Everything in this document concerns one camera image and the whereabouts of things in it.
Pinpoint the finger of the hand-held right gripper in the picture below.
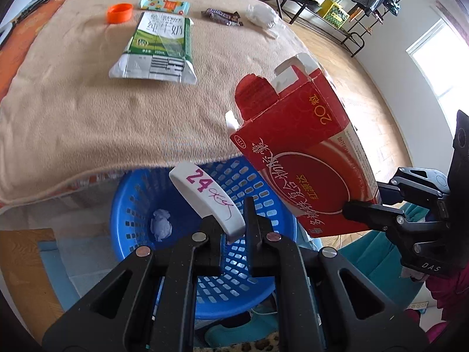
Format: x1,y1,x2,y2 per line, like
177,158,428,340
342,199,445,265
377,167,451,207

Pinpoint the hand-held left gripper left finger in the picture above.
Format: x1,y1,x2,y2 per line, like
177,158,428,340
42,215,223,352

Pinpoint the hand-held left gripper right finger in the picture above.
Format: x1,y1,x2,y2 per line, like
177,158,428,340
244,197,430,352

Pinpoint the blue plastic basket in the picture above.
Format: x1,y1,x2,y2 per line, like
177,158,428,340
110,156,298,320

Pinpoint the white curved plastic piece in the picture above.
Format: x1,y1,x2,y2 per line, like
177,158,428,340
169,162,245,244

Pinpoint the white paper ball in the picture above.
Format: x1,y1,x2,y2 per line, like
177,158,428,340
149,209,173,243

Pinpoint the red cardboard box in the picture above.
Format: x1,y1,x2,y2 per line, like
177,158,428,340
225,53,382,238

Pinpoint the teal cloth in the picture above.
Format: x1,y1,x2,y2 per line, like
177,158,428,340
336,201,430,310

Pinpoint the leopard print cloth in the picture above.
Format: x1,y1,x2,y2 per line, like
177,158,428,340
193,331,283,352

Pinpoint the magenta cloth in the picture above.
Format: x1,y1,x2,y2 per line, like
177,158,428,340
424,273,469,341

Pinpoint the window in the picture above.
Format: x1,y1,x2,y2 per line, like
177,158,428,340
405,18,463,100

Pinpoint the black clothes rack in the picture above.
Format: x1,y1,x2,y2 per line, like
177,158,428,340
311,0,405,45

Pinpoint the beige fleece blanket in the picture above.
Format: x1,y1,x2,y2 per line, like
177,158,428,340
0,0,324,208

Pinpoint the wooden board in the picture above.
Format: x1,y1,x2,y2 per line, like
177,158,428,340
0,228,66,324

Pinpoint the yellow plastic crate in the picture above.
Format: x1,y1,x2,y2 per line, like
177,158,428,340
318,0,351,29

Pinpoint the flattened green milk carton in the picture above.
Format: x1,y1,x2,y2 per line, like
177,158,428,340
109,11,198,85

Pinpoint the black folding cot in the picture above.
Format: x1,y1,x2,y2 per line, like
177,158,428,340
215,0,367,58

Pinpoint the crumpled clear plastic bag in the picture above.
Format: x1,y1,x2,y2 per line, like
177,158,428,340
244,4,280,40

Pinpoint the dark chocolate bar wrapper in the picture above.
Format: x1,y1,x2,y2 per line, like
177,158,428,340
201,8,244,27

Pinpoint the teal snack wrapper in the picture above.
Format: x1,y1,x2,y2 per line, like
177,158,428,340
138,0,191,15

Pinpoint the orange plastic cap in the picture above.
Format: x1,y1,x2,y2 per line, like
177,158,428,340
107,3,134,24

